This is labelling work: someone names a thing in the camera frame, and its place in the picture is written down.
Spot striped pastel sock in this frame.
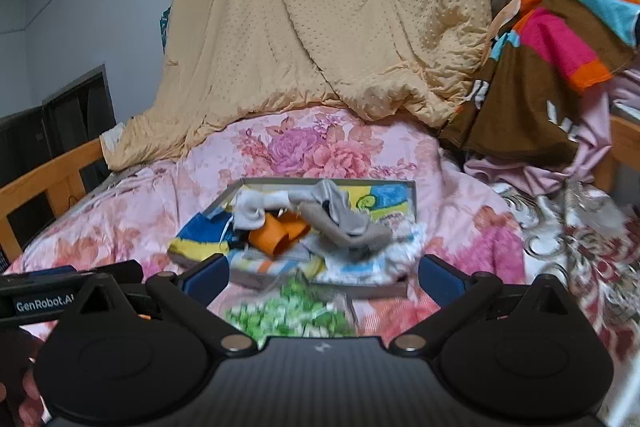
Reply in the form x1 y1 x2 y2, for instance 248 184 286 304
227 251 326 279

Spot person's left hand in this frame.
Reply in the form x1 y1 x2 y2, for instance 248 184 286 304
1 329 44 426

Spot blue yellow cartoon towel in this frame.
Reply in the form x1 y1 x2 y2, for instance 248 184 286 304
166 184 411 268

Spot pink floral bedsheet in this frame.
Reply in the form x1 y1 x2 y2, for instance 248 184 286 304
0 104 532 343

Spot white towel cloth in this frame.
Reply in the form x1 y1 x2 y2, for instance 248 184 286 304
231 188 291 231

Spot glass jar green paper stars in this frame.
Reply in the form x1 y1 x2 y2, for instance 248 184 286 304
219 272 358 348

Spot cream red patterned cover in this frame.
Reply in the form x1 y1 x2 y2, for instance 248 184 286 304
492 180 639 426

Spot dark cabinet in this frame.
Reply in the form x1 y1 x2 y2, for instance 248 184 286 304
1 65 115 252

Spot pink plain garment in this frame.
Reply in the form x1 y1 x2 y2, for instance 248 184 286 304
463 60 639 196

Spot brown multicolour blanket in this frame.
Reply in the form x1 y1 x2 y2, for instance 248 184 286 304
439 0 639 170

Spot tan dotted blanket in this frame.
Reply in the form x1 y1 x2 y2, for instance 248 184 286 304
102 0 491 170

